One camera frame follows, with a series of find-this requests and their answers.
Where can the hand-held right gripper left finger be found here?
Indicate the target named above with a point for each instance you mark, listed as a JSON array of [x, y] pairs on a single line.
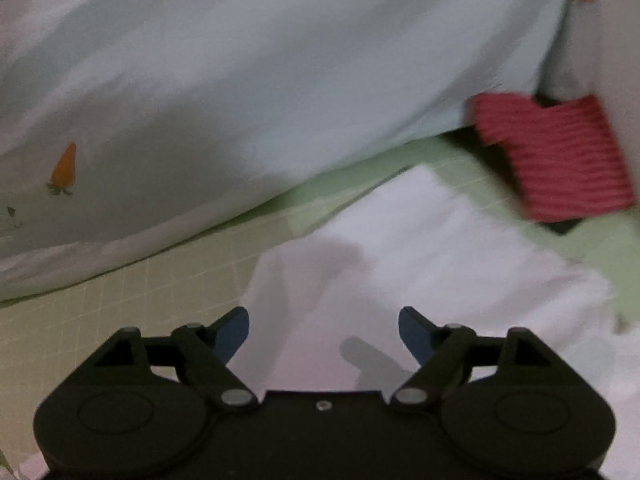
[[233, 334]]

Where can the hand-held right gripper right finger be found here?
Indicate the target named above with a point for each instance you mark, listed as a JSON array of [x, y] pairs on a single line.
[[414, 334]]

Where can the white hoodie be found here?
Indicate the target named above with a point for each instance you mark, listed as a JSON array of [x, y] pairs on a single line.
[[425, 240]]

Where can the red knitted cloth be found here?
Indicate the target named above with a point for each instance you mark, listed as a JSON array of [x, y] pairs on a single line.
[[555, 160]]

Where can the carrot print pale blue duvet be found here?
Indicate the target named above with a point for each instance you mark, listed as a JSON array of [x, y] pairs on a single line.
[[250, 85]]

